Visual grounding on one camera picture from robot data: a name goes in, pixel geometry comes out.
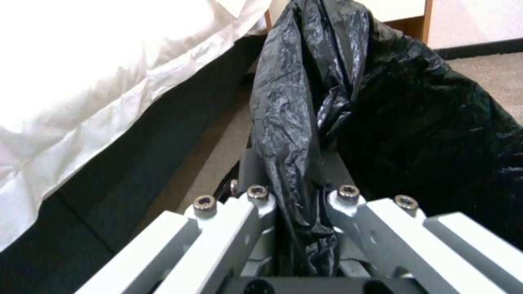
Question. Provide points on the dark bed base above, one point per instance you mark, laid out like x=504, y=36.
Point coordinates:
x=135, y=171

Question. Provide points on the white bed duvet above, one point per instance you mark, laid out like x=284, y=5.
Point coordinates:
x=90, y=92

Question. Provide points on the wooden bedside cabinet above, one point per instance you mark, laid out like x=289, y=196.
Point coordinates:
x=404, y=21

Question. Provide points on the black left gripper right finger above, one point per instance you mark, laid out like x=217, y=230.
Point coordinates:
x=392, y=232

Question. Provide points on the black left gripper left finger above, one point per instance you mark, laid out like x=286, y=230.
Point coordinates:
x=212, y=232

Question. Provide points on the black plastic trash bag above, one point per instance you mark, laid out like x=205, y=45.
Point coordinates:
x=367, y=107

